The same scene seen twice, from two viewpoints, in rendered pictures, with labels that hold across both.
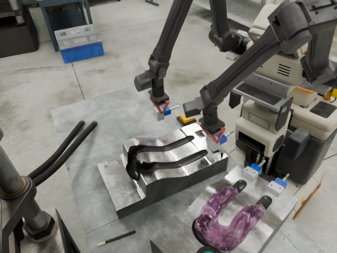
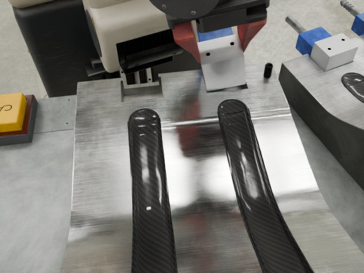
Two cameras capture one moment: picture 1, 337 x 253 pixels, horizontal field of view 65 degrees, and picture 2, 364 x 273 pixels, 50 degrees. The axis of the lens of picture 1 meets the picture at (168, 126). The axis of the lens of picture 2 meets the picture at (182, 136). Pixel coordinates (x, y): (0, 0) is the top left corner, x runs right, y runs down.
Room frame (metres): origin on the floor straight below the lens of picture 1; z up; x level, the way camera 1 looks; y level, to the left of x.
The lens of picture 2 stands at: (0.74, 0.17, 1.24)
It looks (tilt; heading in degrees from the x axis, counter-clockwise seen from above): 52 degrees down; 290
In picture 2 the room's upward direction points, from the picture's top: 3 degrees counter-clockwise
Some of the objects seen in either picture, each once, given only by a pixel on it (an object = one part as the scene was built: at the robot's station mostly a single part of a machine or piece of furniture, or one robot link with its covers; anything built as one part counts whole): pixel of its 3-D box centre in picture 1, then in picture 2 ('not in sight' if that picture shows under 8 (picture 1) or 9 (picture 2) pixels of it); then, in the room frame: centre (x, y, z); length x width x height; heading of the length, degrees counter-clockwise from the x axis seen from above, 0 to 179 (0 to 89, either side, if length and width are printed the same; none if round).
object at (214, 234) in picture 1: (229, 213); not in sight; (0.49, -0.19, 0.90); 0.26 x 0.18 x 0.08; 132
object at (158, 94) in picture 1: (158, 90); not in sight; (1.02, 0.04, 1.06); 0.10 x 0.07 x 0.07; 25
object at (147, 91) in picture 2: (200, 136); (142, 97); (0.91, -0.15, 0.87); 0.05 x 0.05 x 0.04; 25
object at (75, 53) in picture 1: (80, 47); not in sight; (3.86, 1.26, 0.11); 0.61 x 0.41 x 0.22; 112
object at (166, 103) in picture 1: (160, 104); not in sight; (1.01, 0.03, 0.99); 0.07 x 0.07 x 0.09; 25
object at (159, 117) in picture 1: (167, 110); not in sight; (1.04, 0.00, 0.94); 0.13 x 0.05 x 0.05; 115
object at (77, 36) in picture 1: (77, 36); not in sight; (3.86, 1.26, 0.28); 0.61 x 0.41 x 0.15; 112
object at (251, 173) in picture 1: (256, 169); (311, 40); (0.71, -0.35, 0.86); 0.13 x 0.05 x 0.05; 132
